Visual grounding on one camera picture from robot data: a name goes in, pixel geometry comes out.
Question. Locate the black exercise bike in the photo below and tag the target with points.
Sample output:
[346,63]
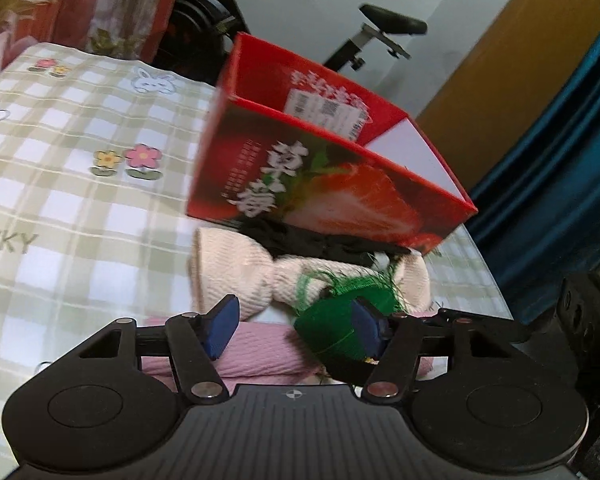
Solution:
[395,22]

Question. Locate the cream knitted towel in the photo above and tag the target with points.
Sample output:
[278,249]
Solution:
[230,265]

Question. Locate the blue curtain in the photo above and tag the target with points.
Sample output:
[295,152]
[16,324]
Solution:
[555,185]

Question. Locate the green fuzzy sock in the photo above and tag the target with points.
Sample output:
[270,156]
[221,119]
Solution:
[330,320]

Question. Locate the black cloth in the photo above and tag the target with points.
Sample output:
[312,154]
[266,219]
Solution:
[310,245]

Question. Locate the wooden door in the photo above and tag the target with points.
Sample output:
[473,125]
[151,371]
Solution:
[505,60]

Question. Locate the red printed backdrop cloth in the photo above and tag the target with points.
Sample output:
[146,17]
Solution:
[80,0]

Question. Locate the red strawberry print box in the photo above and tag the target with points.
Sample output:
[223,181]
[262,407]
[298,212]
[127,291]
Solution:
[330,195]

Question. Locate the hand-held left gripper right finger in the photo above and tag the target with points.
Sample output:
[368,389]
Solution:
[366,324]

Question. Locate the green checked bed sheet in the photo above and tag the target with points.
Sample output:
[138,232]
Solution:
[80,185]

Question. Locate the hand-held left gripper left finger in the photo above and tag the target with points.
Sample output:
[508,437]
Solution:
[225,327]

